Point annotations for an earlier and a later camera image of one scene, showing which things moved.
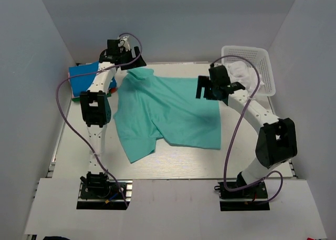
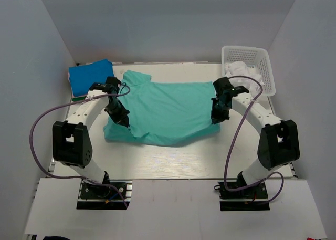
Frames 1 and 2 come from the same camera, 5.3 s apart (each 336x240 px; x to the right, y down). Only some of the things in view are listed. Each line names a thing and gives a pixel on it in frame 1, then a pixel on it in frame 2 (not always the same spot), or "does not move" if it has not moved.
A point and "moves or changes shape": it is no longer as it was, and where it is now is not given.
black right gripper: x=203 y=81 to x=216 y=116
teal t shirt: x=150 y=107 moves or changes shape
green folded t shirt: x=77 y=99 does not move
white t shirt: x=241 y=72 does not move
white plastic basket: x=257 y=59 does not move
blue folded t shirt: x=81 y=75 does not move
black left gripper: x=139 y=62 to x=122 y=118
